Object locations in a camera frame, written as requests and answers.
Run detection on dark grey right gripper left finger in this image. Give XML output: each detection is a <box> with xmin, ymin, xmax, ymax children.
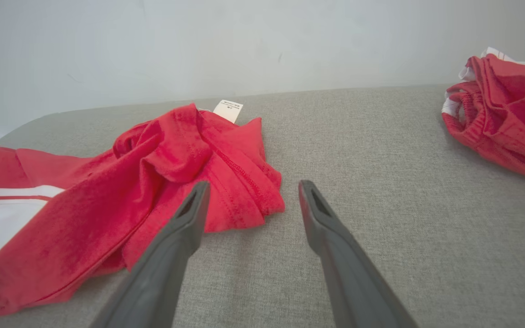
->
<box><xmin>89</xmin><ymin>181</ymin><xmax>211</xmax><ymax>328</ymax></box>

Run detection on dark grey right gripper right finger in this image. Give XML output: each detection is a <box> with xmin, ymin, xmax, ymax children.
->
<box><xmin>299</xmin><ymin>180</ymin><xmax>420</xmax><ymax>328</ymax></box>

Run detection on red jersey with white sleeves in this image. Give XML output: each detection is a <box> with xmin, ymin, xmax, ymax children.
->
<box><xmin>0</xmin><ymin>99</ymin><xmax>286</xmax><ymax>319</ymax></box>

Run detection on red shorts with white trim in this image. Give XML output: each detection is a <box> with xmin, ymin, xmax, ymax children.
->
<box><xmin>441</xmin><ymin>47</ymin><xmax>525</xmax><ymax>186</ymax></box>

